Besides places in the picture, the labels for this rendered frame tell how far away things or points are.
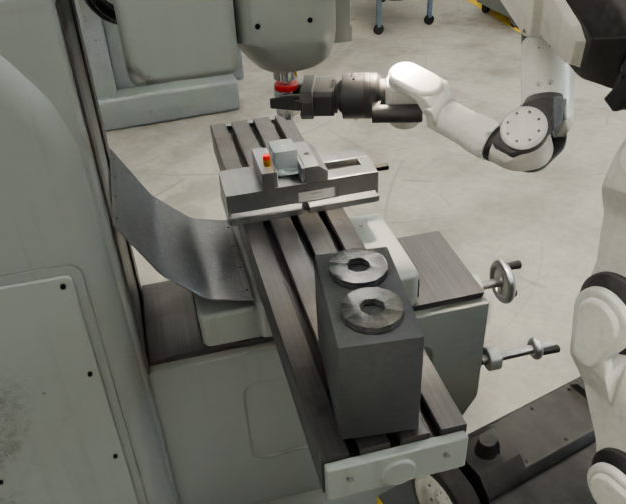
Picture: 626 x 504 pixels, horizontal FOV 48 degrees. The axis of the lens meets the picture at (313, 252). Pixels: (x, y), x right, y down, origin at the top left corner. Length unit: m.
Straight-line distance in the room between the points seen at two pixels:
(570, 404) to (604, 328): 0.49
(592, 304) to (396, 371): 0.38
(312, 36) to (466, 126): 0.32
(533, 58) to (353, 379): 0.66
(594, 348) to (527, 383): 1.30
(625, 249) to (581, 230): 2.17
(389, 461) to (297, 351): 0.26
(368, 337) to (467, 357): 0.84
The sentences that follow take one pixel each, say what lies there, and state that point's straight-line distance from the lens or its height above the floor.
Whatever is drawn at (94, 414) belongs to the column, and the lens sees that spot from 1.53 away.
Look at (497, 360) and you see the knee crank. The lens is 1.80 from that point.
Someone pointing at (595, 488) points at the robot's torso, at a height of 0.67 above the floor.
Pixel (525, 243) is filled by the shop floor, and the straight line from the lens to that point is 3.21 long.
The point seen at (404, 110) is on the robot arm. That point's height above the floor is 1.24.
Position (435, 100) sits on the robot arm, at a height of 1.26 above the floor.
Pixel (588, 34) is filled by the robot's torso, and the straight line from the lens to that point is 1.07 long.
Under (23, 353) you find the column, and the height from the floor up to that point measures 0.90.
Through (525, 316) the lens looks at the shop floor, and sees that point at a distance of 2.81.
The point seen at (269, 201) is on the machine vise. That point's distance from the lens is 1.54.
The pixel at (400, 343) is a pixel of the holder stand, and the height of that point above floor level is 1.13.
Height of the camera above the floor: 1.78
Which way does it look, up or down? 35 degrees down
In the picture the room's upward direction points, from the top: 3 degrees counter-clockwise
